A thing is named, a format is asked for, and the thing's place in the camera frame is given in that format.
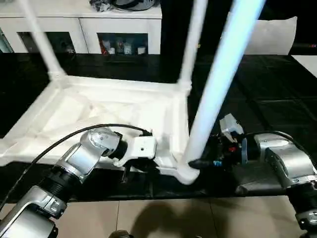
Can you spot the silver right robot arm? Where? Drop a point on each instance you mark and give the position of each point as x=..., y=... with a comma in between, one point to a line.
x=287, y=161

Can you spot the white sideboard cabinet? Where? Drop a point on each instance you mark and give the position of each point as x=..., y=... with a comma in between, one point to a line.
x=74, y=24

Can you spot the black work mat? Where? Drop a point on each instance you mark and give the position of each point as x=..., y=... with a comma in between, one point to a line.
x=272, y=99

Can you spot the black bar with red light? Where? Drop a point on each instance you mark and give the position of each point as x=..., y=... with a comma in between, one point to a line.
x=305, y=45

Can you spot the dark robot foot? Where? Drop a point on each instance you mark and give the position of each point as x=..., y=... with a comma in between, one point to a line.
x=196, y=236
x=120, y=234

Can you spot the grey cushion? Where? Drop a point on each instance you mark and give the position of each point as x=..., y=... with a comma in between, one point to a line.
x=272, y=37

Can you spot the white flat board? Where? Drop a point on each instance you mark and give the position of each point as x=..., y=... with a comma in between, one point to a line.
x=305, y=64

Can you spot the black cabinet with gold label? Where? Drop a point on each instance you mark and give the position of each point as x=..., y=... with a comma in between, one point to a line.
x=175, y=29

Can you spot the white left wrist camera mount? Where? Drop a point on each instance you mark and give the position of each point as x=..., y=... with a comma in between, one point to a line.
x=141, y=148

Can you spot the white plastic table leg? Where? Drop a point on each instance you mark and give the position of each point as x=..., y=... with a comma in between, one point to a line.
x=223, y=74
x=193, y=42
x=42, y=42

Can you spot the red packet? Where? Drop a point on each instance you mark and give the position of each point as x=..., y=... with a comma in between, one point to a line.
x=104, y=47

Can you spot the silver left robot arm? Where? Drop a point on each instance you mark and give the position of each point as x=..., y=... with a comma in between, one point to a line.
x=79, y=158

